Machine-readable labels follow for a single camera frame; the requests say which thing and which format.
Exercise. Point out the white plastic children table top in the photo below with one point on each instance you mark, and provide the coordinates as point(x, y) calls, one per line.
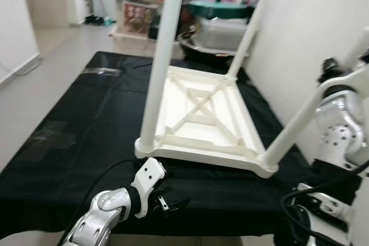
point(202, 119)

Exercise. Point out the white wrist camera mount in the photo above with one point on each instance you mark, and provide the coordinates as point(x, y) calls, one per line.
point(147, 185)
point(351, 79)

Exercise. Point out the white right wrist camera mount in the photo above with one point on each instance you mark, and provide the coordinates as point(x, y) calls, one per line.
point(351, 79)

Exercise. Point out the broom with green head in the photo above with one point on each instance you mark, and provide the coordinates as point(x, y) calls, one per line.
point(99, 21)

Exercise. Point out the black wok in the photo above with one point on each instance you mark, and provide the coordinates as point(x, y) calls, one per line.
point(202, 50)

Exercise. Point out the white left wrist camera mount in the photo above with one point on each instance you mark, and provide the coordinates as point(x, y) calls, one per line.
point(147, 185)

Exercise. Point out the green pot lid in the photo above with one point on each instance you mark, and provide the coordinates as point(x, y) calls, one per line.
point(219, 10)

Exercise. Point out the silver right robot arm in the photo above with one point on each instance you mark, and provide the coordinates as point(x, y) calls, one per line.
point(340, 125)

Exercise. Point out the clear box with orange lid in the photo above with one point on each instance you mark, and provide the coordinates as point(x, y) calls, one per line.
point(138, 10)

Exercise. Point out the black bag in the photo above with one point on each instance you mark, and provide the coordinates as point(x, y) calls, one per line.
point(185, 10)

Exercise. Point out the clear tape strip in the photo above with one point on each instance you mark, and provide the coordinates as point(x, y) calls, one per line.
point(101, 72)

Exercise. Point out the clear plastic storage container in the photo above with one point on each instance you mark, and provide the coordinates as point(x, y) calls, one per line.
point(222, 33)

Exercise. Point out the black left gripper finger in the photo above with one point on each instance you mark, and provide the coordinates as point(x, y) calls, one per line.
point(176, 205)

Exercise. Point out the black tablecloth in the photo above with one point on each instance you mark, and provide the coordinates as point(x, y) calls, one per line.
point(69, 154)

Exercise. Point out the beige cloth covered bench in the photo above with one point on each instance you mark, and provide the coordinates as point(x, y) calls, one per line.
point(130, 44)

